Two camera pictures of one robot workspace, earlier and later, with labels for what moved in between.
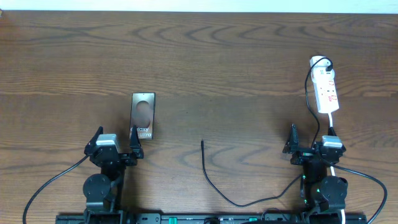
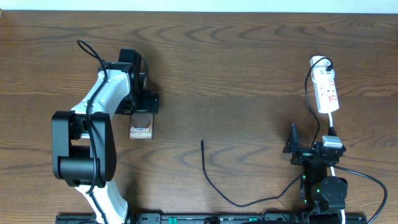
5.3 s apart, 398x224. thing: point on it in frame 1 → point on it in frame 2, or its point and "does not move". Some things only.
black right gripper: (291, 147) does not move
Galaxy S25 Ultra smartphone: (142, 114) does not move
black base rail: (211, 219) does not move
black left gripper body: (127, 161) → (140, 101)
